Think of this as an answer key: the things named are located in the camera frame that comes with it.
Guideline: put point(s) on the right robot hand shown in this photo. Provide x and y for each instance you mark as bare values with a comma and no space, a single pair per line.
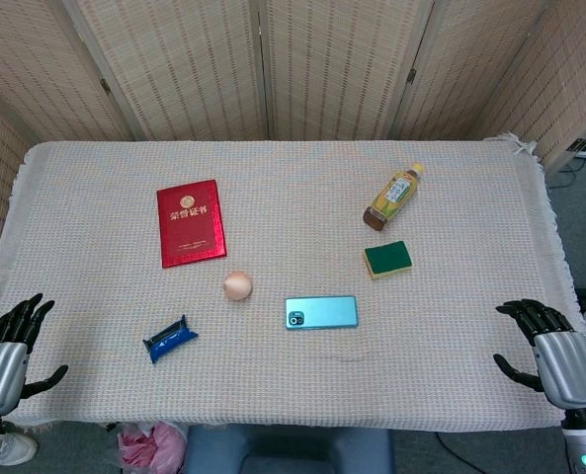
566,368

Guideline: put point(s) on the smartphone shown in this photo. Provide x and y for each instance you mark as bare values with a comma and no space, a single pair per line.
321,312

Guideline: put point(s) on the blue snack packet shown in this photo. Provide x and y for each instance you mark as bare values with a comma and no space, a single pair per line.
170,339

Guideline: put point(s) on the pink plastic bag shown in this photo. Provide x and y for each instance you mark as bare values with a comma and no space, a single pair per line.
151,447

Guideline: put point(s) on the green yellow sponge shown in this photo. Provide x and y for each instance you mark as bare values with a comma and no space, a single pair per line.
388,259

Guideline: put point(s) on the red certificate book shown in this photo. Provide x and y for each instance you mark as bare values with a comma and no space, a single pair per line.
191,223

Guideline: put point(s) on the yellow tea bottle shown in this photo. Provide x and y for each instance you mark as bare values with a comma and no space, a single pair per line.
392,197

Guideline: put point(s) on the onion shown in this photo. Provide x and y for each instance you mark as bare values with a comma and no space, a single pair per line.
237,286

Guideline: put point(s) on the beige woven tablecloth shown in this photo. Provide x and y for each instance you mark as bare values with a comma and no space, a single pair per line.
273,385

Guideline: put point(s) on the blue chair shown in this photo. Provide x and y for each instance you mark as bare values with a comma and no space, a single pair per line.
287,451

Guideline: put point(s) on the woven folding screen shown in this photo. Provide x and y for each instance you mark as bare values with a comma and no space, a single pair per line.
282,64

